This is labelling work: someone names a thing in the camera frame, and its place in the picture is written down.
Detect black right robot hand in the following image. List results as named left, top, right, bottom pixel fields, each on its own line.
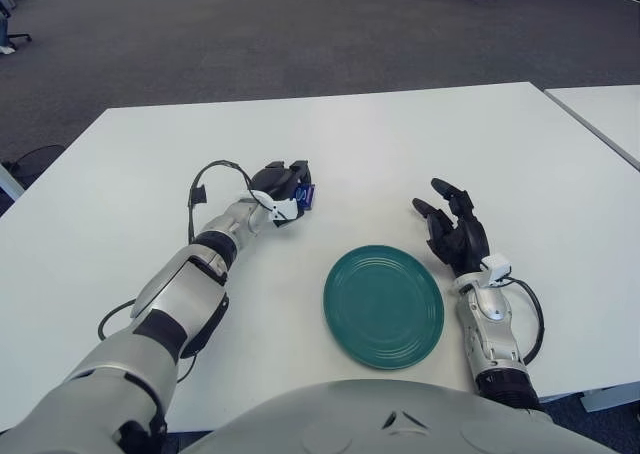
left=411, top=177, right=492, bottom=278

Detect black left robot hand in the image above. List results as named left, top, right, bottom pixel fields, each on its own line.
left=249, top=159, right=314, bottom=202

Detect blue gum pack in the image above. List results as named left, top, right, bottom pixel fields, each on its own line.
left=294, top=184, right=317, bottom=210

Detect green ribbed plate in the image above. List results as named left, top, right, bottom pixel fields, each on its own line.
left=322, top=244, right=446, bottom=372

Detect grey robot torso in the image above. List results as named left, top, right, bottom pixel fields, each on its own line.
left=179, top=378, right=619, bottom=454

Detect white table leg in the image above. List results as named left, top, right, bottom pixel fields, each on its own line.
left=0, top=162, right=25, bottom=200

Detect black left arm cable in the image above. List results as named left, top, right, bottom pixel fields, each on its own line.
left=97, top=160, right=261, bottom=370

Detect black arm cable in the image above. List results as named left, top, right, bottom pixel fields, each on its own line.
left=502, top=276, right=545, bottom=365
left=97, top=160, right=261, bottom=370

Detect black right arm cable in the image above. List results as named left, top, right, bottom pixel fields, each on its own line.
left=502, top=276, right=545, bottom=365

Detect white table frame beam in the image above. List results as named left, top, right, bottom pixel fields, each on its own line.
left=582, top=388, right=640, bottom=414

